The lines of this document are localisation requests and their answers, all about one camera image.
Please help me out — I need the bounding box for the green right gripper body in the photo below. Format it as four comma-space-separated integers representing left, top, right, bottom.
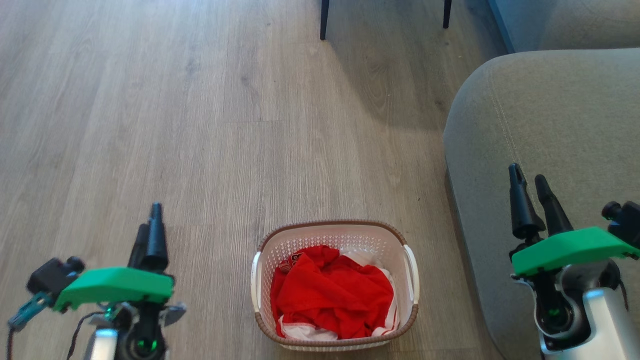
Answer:
509, 226, 640, 341

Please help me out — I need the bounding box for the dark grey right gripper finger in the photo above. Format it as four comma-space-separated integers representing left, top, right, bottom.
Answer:
534, 174, 574, 237
508, 163, 547, 241

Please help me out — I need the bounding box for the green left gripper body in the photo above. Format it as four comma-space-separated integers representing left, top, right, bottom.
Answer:
53, 266, 188, 328

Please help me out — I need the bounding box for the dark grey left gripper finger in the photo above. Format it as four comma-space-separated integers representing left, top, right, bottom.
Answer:
127, 223, 151, 269
141, 202, 169, 273

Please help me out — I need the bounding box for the white laundry basket brown rim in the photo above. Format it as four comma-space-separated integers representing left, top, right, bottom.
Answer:
250, 219, 420, 352

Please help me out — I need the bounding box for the grey fabric sofa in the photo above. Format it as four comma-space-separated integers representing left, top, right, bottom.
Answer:
442, 48, 640, 360

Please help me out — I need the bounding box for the white garment red trim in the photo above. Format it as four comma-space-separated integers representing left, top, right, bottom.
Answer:
277, 250, 401, 342

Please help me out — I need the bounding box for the grey sofa section blue edge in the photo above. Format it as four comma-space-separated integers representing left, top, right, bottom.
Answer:
487, 0, 640, 54

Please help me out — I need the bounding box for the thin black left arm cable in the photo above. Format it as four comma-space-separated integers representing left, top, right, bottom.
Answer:
66, 311, 105, 360

